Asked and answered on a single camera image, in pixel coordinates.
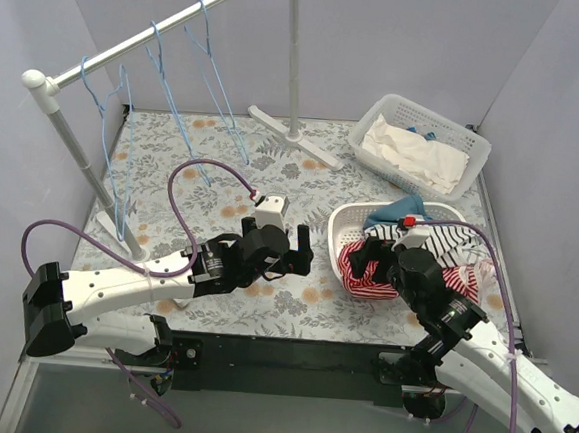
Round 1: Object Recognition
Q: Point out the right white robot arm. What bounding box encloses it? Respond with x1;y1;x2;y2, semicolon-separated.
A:
346;237;579;433

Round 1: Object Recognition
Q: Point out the blue wire hanger right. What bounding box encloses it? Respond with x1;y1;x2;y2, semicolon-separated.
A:
183;0;250;165

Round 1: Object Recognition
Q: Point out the white clothes rack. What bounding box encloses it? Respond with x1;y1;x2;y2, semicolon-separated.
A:
7;0;358;280

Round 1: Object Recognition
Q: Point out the blue wire hanger left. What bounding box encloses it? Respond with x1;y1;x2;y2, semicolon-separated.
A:
66;54;145;243

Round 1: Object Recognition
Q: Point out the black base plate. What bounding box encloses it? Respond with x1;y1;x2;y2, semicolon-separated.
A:
116;331;465;423

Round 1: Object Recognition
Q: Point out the teal blue garment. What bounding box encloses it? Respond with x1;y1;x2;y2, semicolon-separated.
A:
363;194;430;230

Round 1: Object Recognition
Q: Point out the white rectangular mesh basket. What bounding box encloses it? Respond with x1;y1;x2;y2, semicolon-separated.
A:
348;94;492;202

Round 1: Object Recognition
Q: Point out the black white striped tank top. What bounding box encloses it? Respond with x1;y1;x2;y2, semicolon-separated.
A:
364;223;489;268

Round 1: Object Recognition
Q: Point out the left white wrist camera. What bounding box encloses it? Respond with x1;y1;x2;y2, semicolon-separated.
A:
254;194;290;230

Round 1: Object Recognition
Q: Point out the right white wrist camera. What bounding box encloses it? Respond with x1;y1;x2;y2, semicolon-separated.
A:
392;215;433;249

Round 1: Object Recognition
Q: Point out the white oval laundry basket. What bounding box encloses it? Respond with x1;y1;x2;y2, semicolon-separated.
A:
328;202;463;283

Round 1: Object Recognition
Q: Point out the blue wire hanger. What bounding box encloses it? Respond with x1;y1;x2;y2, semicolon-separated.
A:
136;19;225;187
66;54;145;243
183;0;250;165

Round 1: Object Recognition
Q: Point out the pink white lace garment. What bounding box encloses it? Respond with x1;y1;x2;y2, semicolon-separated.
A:
462;259;504;309

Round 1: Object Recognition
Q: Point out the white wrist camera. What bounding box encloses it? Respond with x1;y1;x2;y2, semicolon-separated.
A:
392;215;433;249
254;194;290;230

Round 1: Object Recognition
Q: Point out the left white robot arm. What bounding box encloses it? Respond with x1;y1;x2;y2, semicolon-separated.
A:
22;217;314;367

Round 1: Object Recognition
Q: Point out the white cloth in basket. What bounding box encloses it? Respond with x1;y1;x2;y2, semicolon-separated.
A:
361;114;470;195

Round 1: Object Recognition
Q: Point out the red white striped garment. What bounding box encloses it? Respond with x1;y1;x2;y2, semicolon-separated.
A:
337;240;467;301

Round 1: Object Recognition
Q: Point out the floral table mat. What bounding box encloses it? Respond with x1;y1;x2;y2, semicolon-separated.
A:
63;101;535;357

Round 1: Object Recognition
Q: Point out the blue wire hanger middle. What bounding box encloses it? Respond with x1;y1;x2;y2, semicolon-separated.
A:
136;19;225;187

